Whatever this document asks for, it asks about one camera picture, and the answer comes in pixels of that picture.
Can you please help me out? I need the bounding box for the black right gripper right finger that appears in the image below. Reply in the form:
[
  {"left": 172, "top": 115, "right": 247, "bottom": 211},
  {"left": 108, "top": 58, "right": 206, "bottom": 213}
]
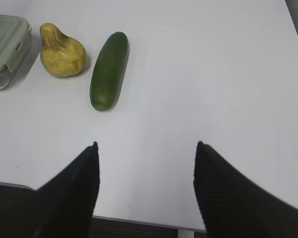
[{"left": 193, "top": 141, "right": 298, "bottom": 238}]

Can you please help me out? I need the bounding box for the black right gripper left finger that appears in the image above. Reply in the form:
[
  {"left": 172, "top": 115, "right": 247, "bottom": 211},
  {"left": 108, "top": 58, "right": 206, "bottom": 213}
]
[{"left": 0, "top": 143, "right": 100, "bottom": 238}]

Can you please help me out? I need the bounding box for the green cucumber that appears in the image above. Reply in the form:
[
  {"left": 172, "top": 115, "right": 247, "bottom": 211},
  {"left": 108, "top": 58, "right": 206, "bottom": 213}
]
[{"left": 89, "top": 32, "right": 129, "bottom": 111}]

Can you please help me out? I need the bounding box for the yellow pear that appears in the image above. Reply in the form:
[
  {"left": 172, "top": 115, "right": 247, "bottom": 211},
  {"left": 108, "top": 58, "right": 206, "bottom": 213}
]
[{"left": 40, "top": 23, "right": 87, "bottom": 77}]

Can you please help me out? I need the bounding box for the green lidded glass container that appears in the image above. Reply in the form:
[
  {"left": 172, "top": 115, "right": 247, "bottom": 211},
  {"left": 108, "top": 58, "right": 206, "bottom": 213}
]
[{"left": 0, "top": 14, "right": 32, "bottom": 90}]

